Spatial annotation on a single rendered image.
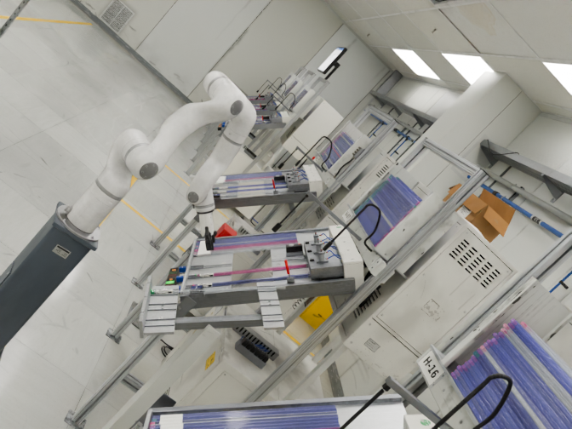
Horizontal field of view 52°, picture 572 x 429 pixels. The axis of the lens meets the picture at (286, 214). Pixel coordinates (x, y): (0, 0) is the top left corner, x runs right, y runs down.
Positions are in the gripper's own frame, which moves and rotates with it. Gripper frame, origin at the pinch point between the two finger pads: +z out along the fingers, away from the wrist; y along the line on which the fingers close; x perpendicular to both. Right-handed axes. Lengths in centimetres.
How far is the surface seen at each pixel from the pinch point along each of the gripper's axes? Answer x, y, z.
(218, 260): 0.2, -19.0, 14.6
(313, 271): 41.8, 16.9, 11.5
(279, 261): 28.6, -9.3, 15.4
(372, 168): 95, -125, 5
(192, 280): -9.7, 2.9, 14.3
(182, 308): -12.0, 25.3, 16.5
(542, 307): 94, 107, -8
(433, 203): 91, 22, -13
